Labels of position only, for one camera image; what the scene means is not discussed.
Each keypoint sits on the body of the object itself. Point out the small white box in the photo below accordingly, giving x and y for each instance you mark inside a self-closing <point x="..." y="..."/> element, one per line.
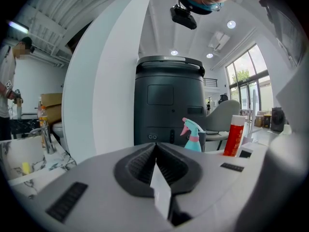
<point x="248" y="151"/>

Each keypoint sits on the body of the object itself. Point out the yellow sponge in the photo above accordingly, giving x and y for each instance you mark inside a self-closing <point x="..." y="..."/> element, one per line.
<point x="25" y="168"/>

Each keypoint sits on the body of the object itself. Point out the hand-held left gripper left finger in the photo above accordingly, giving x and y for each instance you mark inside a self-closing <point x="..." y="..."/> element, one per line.
<point x="96" y="178"/>

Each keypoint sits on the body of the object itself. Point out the marble sink counter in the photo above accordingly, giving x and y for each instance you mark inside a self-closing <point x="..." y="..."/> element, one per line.
<point x="58" y="159"/>

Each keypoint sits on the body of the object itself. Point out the white toilet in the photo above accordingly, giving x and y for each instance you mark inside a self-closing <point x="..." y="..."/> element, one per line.
<point x="58" y="129"/>

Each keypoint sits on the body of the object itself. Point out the orange drink bottle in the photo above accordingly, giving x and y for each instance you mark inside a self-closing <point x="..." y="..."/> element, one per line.
<point x="43" y="115"/>

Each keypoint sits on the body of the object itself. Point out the stack of cardboard boxes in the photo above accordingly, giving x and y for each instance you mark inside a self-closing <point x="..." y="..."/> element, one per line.
<point x="262" y="120"/>

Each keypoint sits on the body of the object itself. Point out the teal spray bottle pink trigger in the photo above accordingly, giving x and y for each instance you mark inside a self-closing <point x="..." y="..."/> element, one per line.
<point x="193" y="142"/>

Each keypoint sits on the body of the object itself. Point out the black washing machine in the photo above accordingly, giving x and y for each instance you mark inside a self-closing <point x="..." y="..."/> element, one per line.
<point x="278" y="120"/>

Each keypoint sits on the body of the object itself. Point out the ceiling air conditioner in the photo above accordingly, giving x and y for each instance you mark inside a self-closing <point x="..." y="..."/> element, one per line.
<point x="219" y="40"/>

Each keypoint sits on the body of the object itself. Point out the black head-mounted camera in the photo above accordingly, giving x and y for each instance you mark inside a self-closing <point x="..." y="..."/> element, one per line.
<point x="183" y="17"/>

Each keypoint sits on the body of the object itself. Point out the large glass window doors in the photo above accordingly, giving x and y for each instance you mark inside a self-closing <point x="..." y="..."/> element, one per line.
<point x="248" y="78"/>

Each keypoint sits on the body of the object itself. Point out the black balcony railing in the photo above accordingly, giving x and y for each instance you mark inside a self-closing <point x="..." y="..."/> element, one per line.
<point x="210" y="82"/>

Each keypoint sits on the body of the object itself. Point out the large dark grey appliance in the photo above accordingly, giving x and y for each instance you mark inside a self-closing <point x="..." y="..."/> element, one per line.
<point x="166" y="86"/>

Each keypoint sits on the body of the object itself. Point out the grey armchair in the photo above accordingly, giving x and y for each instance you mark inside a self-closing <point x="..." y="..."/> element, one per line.
<point x="224" y="115"/>

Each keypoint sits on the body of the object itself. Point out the chrome faucet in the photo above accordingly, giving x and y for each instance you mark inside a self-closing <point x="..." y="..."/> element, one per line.
<point x="48" y="139"/>

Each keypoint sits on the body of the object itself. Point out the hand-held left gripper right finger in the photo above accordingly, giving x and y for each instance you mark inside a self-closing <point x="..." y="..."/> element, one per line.
<point x="212" y="185"/>

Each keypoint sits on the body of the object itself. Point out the fluorescent tube lamp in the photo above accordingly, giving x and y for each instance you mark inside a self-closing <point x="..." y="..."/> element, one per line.
<point x="18" y="26"/>

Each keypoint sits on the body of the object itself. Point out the brown cardboard box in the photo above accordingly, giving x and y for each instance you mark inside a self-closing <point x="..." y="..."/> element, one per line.
<point x="51" y="105"/>

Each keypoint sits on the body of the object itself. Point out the black marble table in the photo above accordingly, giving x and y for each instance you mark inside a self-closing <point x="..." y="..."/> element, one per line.
<point x="24" y="126"/>

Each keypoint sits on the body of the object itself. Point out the red can white cap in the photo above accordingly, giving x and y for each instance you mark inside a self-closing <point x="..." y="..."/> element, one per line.
<point x="234" y="136"/>

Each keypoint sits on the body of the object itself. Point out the white sink basin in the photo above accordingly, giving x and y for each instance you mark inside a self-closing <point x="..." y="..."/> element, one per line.
<point x="17" y="153"/>

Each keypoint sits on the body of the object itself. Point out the round ceiling light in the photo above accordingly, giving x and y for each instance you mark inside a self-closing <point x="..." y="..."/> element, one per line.
<point x="231" y="24"/>
<point x="209" y="55"/>
<point x="174" y="52"/>

